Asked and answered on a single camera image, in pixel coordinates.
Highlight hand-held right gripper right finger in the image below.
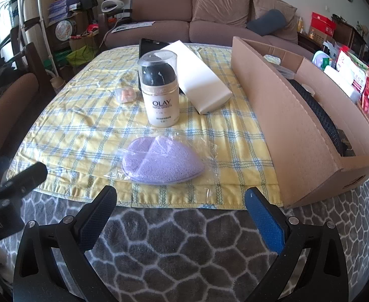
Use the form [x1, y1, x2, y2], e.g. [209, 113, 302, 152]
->
[244, 186, 353, 302]

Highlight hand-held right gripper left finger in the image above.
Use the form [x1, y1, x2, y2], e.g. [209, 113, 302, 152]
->
[13, 185, 117, 302]

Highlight purple sponge pads pack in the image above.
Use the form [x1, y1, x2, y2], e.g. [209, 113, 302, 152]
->
[115, 132, 219, 197]

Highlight cardboard box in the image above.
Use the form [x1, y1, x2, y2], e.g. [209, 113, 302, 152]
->
[231, 36, 369, 208]

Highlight Olay lotion bottle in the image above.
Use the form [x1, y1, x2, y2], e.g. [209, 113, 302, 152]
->
[138, 51, 180, 128]

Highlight long white box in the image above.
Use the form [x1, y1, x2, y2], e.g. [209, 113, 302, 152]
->
[160, 40, 232, 115]

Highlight black printed phone case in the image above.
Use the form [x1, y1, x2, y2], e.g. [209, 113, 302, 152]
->
[138, 38, 185, 95]

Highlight wooden chair with brown cushion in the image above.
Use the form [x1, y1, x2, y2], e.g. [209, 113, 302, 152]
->
[0, 42, 40, 152]

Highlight yellow plaid cloth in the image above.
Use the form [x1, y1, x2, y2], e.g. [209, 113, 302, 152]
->
[7, 45, 282, 210]

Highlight grey patterned blanket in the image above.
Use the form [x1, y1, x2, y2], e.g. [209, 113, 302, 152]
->
[0, 164, 369, 302]

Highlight small clear pink earplug case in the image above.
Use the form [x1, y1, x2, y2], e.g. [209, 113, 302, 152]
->
[116, 88, 137, 104]

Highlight green bag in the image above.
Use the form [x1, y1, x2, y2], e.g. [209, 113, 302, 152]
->
[66, 46, 95, 66]

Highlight white pole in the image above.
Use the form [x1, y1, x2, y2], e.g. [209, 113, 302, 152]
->
[35, 0, 59, 79]

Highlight round printed tin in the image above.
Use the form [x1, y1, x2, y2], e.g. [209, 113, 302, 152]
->
[55, 20, 76, 40]

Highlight potted plant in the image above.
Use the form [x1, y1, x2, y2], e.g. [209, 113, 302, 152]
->
[0, 0, 24, 27]

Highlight stack of purple boxes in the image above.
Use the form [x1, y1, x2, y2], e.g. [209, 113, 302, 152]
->
[48, 0, 81, 19]

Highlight white plastic container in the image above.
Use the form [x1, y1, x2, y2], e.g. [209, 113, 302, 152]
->
[312, 50, 330, 70]

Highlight papers on sofa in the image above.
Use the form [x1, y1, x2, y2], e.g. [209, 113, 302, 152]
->
[112, 21, 156, 33]

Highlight pile of snack packets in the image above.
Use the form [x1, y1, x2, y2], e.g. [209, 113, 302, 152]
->
[336, 44, 369, 107]

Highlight brown sofa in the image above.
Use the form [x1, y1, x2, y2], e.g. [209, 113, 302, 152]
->
[104, 0, 314, 60]

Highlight blue-grey pillow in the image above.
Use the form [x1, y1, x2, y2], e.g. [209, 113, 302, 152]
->
[247, 9, 287, 36]

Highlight red box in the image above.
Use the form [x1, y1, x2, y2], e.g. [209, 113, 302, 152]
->
[310, 12, 338, 38]

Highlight brown sofa cushion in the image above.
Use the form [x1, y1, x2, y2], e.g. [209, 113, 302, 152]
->
[192, 0, 254, 27]
[250, 0, 298, 36]

